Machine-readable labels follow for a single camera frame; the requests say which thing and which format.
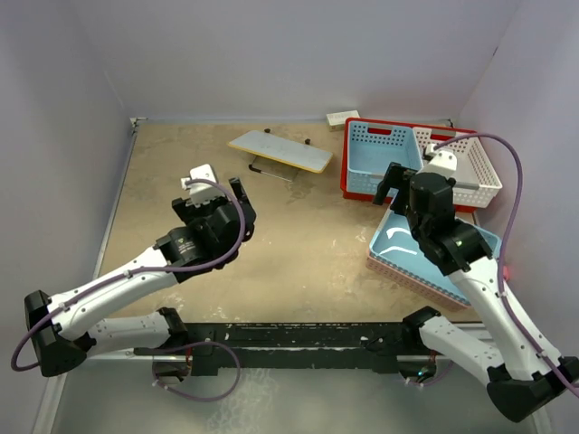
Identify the small blue perforated basket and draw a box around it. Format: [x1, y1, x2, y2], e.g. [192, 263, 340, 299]
[343, 118, 422, 196]

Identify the large blue basket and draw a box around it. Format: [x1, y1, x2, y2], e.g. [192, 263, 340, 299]
[368, 212, 502, 305]

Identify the white perforated basket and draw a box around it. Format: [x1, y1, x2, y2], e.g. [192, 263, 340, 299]
[413, 126, 502, 213]

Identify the large pink basket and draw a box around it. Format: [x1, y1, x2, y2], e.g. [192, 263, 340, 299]
[365, 208, 476, 313]

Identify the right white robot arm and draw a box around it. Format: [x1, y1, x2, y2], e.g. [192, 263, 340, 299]
[373, 163, 578, 422]

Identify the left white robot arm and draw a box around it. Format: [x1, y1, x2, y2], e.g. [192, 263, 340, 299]
[23, 178, 256, 377]

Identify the red plastic tray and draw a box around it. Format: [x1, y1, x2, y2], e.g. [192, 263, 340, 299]
[340, 118, 501, 208]

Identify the yellow-edged whiteboard stand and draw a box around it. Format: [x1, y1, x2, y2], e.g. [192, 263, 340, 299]
[228, 128, 333, 183]

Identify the small white box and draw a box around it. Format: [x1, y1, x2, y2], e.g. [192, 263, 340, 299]
[326, 110, 359, 131]

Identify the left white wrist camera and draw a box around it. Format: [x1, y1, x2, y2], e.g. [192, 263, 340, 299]
[181, 164, 222, 206]

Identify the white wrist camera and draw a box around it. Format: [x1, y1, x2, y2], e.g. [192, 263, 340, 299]
[420, 143, 458, 178]
[181, 164, 222, 206]

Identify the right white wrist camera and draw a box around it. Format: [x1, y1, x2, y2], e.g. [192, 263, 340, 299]
[420, 143, 458, 178]

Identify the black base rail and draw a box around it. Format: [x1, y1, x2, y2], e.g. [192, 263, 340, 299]
[133, 321, 453, 377]

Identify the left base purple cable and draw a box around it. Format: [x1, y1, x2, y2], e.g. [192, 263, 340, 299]
[151, 341, 242, 401]

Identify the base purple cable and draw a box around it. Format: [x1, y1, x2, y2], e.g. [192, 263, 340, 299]
[151, 341, 242, 401]
[403, 354, 456, 389]

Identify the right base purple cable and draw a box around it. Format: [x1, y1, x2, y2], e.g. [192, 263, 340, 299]
[403, 354, 456, 389]

